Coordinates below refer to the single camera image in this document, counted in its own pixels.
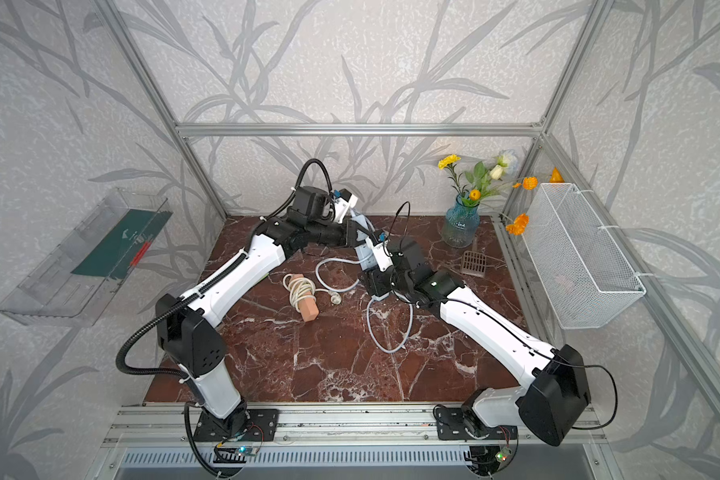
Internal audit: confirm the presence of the grey white power strip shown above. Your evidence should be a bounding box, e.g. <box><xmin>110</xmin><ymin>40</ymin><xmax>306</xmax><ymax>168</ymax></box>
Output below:
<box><xmin>350</xmin><ymin>209</ymin><xmax>377</xmax><ymax>271</ymax></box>

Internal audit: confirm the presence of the pink power strip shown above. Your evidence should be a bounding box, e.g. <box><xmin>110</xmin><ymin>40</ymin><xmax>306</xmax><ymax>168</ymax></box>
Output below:
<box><xmin>284</xmin><ymin>274</ymin><xmax>319</xmax><ymax>322</ymax></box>

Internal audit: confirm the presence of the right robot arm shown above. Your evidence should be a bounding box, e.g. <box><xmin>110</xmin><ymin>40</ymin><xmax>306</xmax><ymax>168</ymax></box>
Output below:
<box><xmin>351</xmin><ymin>213</ymin><xmax>593</xmax><ymax>446</ymax></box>

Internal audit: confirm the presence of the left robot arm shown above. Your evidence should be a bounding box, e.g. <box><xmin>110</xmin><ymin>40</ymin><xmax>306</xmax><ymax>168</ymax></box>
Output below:
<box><xmin>115</xmin><ymin>158</ymin><xmax>358</xmax><ymax>436</ymax></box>

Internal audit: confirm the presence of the brown slotted plastic scoop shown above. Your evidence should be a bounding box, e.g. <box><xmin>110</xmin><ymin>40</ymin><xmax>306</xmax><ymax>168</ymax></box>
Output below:
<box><xmin>460</xmin><ymin>239</ymin><xmax>489</xmax><ymax>278</ymax></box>

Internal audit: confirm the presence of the blue glass vase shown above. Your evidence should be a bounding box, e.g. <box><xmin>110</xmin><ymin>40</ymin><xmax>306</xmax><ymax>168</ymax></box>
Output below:
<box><xmin>441</xmin><ymin>196</ymin><xmax>480</xmax><ymax>249</ymax></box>

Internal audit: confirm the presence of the artificial flower bouquet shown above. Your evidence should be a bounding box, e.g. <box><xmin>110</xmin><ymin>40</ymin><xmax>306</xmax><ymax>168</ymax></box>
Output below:
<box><xmin>437</xmin><ymin>149</ymin><xmax>540</xmax><ymax>213</ymax></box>

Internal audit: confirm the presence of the green book in tray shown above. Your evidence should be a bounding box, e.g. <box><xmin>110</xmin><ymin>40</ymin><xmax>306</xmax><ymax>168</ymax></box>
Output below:
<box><xmin>72</xmin><ymin>209</ymin><xmax>172</xmax><ymax>280</ymax></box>

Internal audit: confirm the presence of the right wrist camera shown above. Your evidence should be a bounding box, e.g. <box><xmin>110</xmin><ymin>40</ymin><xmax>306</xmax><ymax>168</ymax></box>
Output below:
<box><xmin>371</xmin><ymin>232</ymin><xmax>393</xmax><ymax>272</ymax></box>

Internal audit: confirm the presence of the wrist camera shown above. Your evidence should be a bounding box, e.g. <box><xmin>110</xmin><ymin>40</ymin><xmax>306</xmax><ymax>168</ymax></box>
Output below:
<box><xmin>332</xmin><ymin>189</ymin><xmax>359</xmax><ymax>223</ymax></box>
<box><xmin>371</xmin><ymin>232</ymin><xmax>393</xmax><ymax>272</ymax></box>

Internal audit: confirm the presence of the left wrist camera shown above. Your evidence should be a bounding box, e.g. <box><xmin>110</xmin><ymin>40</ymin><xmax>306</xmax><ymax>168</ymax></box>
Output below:
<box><xmin>332</xmin><ymin>189</ymin><xmax>359</xmax><ymax>223</ymax></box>

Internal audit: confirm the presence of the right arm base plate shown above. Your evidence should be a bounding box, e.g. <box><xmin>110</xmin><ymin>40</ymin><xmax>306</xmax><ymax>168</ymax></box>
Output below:
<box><xmin>432</xmin><ymin>404</ymin><xmax>518</xmax><ymax>443</ymax></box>

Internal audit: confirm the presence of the white wire mesh basket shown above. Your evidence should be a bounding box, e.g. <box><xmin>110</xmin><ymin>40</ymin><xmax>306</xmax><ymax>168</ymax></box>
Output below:
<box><xmin>522</xmin><ymin>183</ymin><xmax>646</xmax><ymax>330</ymax></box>

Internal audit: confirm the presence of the aluminium frame back bar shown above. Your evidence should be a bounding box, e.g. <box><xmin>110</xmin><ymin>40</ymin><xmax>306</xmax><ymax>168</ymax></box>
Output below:
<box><xmin>176</xmin><ymin>123</ymin><xmax>542</xmax><ymax>137</ymax></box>

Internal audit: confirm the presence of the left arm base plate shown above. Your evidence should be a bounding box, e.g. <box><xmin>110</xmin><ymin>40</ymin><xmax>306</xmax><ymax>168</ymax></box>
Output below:
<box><xmin>193</xmin><ymin>408</ymin><xmax>280</xmax><ymax>443</ymax></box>

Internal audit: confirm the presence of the clear plastic wall tray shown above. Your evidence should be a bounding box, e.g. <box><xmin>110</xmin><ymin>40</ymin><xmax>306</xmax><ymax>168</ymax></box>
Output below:
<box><xmin>0</xmin><ymin>188</ymin><xmax>173</xmax><ymax>327</ymax></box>

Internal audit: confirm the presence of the aluminium front rail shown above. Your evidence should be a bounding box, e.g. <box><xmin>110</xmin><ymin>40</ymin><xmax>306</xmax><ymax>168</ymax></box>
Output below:
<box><xmin>101</xmin><ymin>403</ymin><xmax>607</xmax><ymax>448</ymax></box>

